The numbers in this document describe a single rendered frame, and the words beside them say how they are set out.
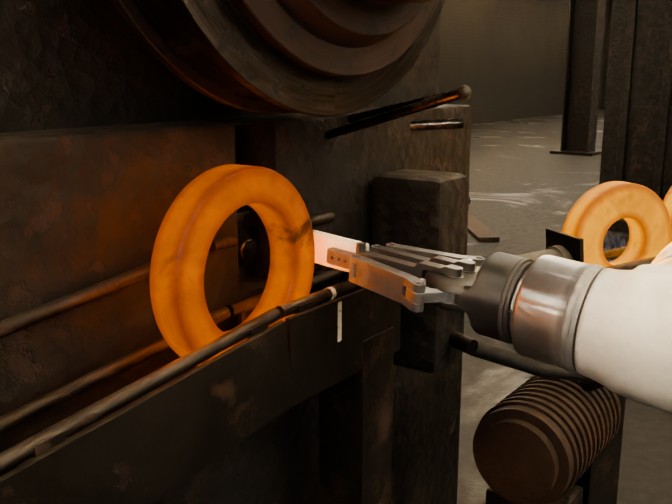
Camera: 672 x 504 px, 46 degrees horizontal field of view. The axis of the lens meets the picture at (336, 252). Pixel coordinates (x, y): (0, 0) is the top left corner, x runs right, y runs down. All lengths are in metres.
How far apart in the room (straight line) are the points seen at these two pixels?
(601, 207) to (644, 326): 0.45
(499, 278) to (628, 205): 0.43
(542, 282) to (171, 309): 0.30
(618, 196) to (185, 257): 0.61
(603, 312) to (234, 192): 0.31
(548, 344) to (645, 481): 1.38
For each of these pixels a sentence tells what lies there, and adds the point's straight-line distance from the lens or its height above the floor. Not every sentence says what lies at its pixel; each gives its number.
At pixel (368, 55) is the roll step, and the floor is 0.93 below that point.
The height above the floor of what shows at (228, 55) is 0.93.
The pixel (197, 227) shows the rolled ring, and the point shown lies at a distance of 0.63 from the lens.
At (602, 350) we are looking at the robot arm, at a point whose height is 0.71.
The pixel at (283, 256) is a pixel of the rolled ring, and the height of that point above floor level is 0.75.
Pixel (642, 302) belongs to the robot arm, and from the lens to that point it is 0.62.
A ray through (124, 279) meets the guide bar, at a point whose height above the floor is 0.75.
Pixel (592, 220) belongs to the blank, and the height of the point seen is 0.74.
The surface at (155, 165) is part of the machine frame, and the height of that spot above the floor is 0.84.
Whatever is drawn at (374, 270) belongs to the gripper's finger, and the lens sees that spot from 0.71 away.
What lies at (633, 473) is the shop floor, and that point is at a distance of 2.04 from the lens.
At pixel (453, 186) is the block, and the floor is 0.79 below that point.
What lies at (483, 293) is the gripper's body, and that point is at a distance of 0.67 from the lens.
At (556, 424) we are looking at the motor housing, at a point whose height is 0.52.
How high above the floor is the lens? 0.92
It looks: 13 degrees down
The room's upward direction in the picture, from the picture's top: straight up
